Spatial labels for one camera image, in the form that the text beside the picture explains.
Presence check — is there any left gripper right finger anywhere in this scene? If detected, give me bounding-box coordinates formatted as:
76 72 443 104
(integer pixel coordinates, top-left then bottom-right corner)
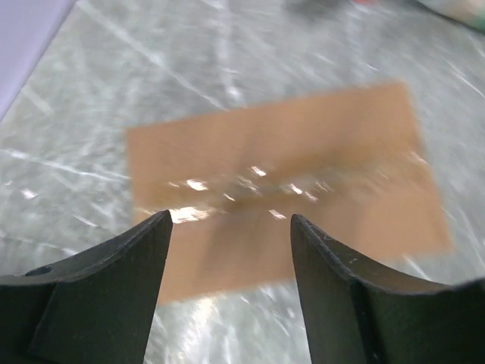
290 215 484 364

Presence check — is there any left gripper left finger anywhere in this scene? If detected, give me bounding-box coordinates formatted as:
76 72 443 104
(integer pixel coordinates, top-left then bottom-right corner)
1 211 173 363

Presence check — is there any brown cardboard express box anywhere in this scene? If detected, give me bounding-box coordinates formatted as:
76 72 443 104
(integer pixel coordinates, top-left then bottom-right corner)
126 81 452 304

